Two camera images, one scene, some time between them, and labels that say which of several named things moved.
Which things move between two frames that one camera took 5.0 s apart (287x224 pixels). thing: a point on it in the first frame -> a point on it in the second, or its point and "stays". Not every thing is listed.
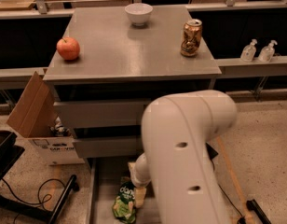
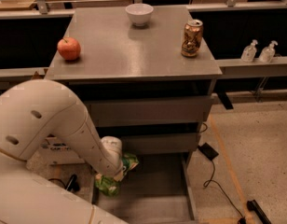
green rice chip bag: [124, 207] -> [108, 186]
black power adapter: [211, 150] stays
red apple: [68, 48] stays
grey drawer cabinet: [106, 64] stays
